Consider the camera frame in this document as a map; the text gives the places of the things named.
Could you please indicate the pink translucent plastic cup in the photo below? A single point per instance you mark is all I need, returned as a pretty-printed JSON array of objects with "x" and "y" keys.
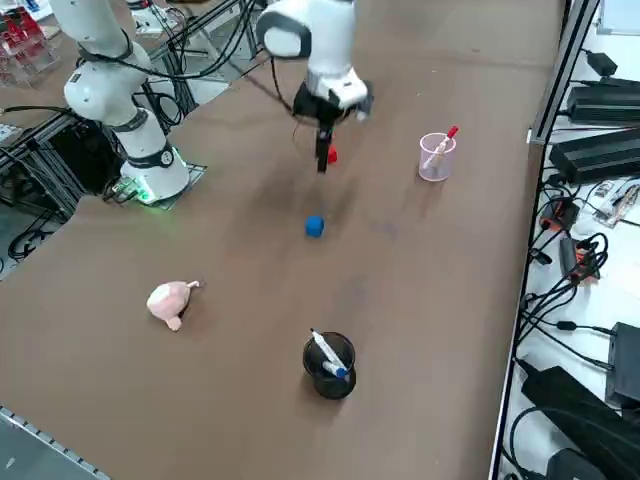
[{"x": 435, "y": 172}]

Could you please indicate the small black power adapter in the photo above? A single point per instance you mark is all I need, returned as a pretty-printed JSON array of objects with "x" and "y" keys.
[{"x": 602, "y": 62}]

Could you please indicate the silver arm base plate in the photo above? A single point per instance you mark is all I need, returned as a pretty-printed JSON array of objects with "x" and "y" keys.
[{"x": 196, "y": 170}]

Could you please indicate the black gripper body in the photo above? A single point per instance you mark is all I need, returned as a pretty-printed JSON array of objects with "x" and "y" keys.
[{"x": 315, "y": 112}]

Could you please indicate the white post foot bracket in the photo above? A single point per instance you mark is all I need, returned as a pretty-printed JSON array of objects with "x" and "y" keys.
[{"x": 539, "y": 136}]

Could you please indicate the black aluminium frame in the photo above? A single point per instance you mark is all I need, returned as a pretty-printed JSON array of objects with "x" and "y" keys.
[{"x": 75, "y": 155}]

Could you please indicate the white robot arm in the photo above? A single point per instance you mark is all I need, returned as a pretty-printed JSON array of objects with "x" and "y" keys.
[{"x": 325, "y": 45}]

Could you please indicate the grey aluminium rail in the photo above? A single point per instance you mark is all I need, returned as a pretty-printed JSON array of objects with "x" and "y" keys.
[{"x": 30, "y": 450}]

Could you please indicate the pink plush toy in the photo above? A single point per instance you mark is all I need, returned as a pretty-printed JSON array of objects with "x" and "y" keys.
[{"x": 167, "y": 300}]

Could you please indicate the clear acrylic shelf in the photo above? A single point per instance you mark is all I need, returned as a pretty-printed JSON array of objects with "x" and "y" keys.
[{"x": 25, "y": 60}]

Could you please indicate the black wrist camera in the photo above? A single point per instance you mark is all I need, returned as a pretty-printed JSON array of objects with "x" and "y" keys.
[{"x": 365, "y": 107}]

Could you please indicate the blue magnetic block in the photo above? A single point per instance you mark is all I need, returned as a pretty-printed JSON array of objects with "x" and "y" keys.
[{"x": 315, "y": 226}]

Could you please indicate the black box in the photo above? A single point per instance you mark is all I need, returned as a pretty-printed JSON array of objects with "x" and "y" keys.
[{"x": 625, "y": 360}]

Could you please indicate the red magnetic block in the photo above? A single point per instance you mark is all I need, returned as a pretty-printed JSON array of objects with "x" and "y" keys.
[{"x": 334, "y": 156}]

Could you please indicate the aluminium camera post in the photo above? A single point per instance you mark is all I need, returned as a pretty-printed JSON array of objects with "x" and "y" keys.
[{"x": 565, "y": 70}]

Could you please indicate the black orange power device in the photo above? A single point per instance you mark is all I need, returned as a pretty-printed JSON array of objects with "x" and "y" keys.
[
  {"x": 562, "y": 212},
  {"x": 567, "y": 255}
]

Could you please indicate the large black power brick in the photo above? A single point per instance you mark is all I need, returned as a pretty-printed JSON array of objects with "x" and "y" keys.
[
  {"x": 605, "y": 105},
  {"x": 595, "y": 155}
]

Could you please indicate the white marker red cap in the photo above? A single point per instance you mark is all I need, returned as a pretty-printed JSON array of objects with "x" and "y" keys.
[{"x": 452, "y": 132}]

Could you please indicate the white marker blue cap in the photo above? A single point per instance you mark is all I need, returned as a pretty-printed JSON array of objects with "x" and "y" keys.
[{"x": 336, "y": 370}]

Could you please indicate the black mesh pen cup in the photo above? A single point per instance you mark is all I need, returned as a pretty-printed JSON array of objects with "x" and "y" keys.
[{"x": 330, "y": 387}]

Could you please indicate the clear packet with parts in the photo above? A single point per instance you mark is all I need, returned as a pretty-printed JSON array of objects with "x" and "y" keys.
[{"x": 617, "y": 202}]

